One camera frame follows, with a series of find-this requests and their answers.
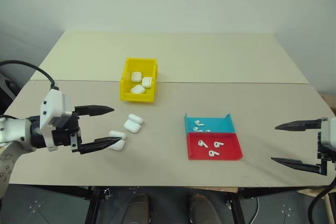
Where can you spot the white earbud case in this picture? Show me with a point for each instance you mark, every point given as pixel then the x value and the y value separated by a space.
pixel 132 125
pixel 147 82
pixel 136 76
pixel 137 89
pixel 118 145

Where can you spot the blue plastic tray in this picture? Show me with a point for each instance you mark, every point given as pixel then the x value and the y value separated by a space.
pixel 218 124

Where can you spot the red plastic tray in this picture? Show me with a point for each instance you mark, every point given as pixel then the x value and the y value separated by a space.
pixel 231 150

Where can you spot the white earbud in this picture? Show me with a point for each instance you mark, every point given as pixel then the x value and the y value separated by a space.
pixel 201 143
pixel 217 144
pixel 195 129
pixel 212 153
pixel 198 122

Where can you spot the yellow plastic bin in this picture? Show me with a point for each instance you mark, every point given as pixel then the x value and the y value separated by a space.
pixel 136 98

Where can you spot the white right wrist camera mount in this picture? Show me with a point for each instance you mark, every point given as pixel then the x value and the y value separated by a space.
pixel 329 132

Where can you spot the dark brown rounded shape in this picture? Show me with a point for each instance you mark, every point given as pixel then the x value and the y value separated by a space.
pixel 202 208
pixel 136 208

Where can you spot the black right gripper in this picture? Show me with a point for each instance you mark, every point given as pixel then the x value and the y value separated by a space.
pixel 328 155

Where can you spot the dark grey background object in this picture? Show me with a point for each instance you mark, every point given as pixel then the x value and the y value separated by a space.
pixel 8 90

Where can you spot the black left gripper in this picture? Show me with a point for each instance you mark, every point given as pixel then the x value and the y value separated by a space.
pixel 65 136

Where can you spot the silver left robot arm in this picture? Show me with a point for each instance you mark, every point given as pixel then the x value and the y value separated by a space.
pixel 13 132

